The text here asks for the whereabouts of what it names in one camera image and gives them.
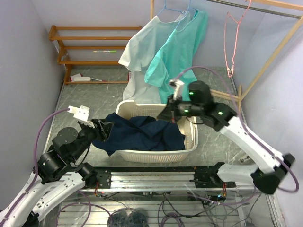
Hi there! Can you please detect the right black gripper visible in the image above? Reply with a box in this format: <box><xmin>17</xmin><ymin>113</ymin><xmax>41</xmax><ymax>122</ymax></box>
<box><xmin>157</xmin><ymin>93</ymin><xmax>203</xmax><ymax>123</ymax></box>

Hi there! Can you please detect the navy blue t shirt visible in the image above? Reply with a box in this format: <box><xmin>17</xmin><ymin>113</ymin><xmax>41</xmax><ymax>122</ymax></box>
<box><xmin>92</xmin><ymin>113</ymin><xmax>185</xmax><ymax>156</ymax></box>

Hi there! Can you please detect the pink wire hanger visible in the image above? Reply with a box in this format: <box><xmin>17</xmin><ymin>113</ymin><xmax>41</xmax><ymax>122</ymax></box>
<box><xmin>223</xmin><ymin>0</ymin><xmax>253</xmax><ymax>78</ymax></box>

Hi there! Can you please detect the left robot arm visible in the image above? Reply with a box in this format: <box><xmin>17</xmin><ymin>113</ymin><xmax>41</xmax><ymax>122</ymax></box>
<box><xmin>0</xmin><ymin>119</ymin><xmax>114</xmax><ymax>227</ymax></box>

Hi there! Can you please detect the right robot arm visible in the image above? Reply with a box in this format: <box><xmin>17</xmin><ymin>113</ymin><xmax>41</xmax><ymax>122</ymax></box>
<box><xmin>157</xmin><ymin>79</ymin><xmax>295</xmax><ymax>195</ymax></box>

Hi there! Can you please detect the teal t shirt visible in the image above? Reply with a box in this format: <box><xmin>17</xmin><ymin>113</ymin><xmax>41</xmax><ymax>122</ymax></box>
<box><xmin>144</xmin><ymin>11</ymin><xmax>208</xmax><ymax>104</ymax></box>

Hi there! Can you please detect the white t shirt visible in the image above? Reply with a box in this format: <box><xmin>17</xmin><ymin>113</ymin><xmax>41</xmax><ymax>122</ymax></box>
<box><xmin>118</xmin><ymin>11</ymin><xmax>191</xmax><ymax>104</ymax></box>

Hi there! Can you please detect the blue hanger under teal shirt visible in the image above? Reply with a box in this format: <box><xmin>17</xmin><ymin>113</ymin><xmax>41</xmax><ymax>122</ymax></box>
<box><xmin>175</xmin><ymin>0</ymin><xmax>197</xmax><ymax>30</ymax></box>

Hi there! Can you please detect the blue hanger under white shirt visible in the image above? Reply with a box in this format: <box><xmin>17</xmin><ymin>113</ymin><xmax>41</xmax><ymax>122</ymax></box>
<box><xmin>157</xmin><ymin>0</ymin><xmax>183</xmax><ymax>16</ymax></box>

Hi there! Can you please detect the cream plastic laundry basket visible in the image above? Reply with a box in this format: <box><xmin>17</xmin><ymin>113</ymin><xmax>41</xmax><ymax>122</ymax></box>
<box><xmin>116</xmin><ymin>100</ymin><xmax>198</xmax><ymax>163</ymax></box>

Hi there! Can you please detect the white box on rack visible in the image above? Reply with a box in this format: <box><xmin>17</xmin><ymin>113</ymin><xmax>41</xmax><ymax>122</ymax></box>
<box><xmin>70</xmin><ymin>73</ymin><xmax>92</xmax><ymax>82</ymax></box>

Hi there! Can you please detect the green white marker pen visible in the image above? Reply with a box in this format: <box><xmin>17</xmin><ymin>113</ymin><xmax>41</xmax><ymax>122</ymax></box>
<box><xmin>93</xmin><ymin>50</ymin><xmax>117</xmax><ymax>53</ymax></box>

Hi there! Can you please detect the wooden shoe rack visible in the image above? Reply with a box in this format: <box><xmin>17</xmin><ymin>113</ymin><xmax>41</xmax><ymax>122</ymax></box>
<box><xmin>48</xmin><ymin>25</ymin><xmax>142</xmax><ymax>85</ymax></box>

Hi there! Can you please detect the metal hanging rod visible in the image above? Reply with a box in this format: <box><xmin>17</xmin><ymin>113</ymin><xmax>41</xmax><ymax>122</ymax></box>
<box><xmin>205</xmin><ymin>0</ymin><xmax>301</xmax><ymax>19</ymax></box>

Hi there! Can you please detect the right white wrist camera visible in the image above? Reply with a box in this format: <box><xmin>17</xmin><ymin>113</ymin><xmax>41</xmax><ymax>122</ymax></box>
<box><xmin>169</xmin><ymin>79</ymin><xmax>185</xmax><ymax>100</ymax></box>

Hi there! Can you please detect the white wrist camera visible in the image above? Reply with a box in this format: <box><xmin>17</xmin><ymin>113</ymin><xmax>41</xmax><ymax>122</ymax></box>
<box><xmin>169</xmin><ymin>79</ymin><xmax>185</xmax><ymax>100</ymax></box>
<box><xmin>68</xmin><ymin>105</ymin><xmax>95</xmax><ymax>128</ymax></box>

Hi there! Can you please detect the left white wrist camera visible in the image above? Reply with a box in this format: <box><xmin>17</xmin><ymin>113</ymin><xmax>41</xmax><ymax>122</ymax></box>
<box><xmin>68</xmin><ymin>105</ymin><xmax>95</xmax><ymax>128</ymax></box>

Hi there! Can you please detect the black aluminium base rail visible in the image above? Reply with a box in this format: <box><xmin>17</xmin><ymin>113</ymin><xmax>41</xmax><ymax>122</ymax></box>
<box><xmin>83</xmin><ymin>166</ymin><xmax>236</xmax><ymax>192</ymax></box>

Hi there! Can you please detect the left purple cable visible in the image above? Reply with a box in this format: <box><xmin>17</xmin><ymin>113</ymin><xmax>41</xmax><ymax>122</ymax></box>
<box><xmin>3</xmin><ymin>108</ymin><xmax>71</xmax><ymax>219</ymax></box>

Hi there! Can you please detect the purple cable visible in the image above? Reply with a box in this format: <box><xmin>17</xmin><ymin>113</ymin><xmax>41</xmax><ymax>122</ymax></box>
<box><xmin>176</xmin><ymin>66</ymin><xmax>300</xmax><ymax>193</ymax></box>
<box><xmin>3</xmin><ymin>108</ymin><xmax>71</xmax><ymax>219</ymax></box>

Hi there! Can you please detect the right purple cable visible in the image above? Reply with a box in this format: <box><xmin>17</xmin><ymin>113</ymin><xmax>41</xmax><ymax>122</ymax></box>
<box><xmin>176</xmin><ymin>66</ymin><xmax>300</xmax><ymax>193</ymax></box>

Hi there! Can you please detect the wooden clothes rack frame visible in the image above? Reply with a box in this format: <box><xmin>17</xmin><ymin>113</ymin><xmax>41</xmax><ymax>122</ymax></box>
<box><xmin>150</xmin><ymin>0</ymin><xmax>303</xmax><ymax>112</ymax></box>

